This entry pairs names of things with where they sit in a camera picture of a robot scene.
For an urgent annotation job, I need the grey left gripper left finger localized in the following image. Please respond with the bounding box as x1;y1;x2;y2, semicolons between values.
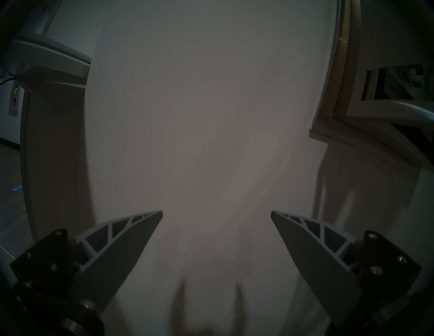
9;210;163;314

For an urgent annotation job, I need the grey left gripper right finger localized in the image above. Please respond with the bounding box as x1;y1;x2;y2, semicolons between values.
271;210;422;329

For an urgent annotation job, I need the white overbed table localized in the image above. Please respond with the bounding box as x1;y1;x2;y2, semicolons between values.
7;30;97;244

